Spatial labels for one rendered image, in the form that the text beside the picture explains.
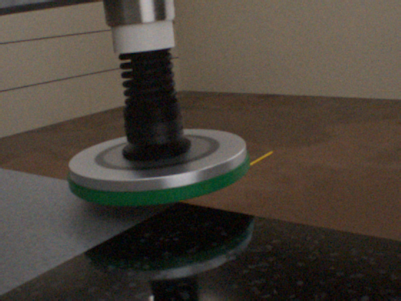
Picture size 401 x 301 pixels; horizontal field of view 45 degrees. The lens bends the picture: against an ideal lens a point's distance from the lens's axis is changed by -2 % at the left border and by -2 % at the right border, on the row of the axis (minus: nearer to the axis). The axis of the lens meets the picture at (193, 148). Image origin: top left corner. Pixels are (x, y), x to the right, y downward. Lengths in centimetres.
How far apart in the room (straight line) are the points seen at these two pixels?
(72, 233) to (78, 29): 569
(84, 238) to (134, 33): 22
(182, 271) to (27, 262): 16
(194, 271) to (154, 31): 26
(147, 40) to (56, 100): 546
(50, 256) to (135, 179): 11
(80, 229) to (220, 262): 18
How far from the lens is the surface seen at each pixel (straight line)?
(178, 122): 56
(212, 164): 51
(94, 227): 54
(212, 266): 43
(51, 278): 46
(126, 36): 54
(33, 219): 60
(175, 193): 49
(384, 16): 548
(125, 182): 50
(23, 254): 52
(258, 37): 627
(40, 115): 589
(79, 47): 617
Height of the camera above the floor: 104
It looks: 15 degrees down
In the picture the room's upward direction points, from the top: 6 degrees counter-clockwise
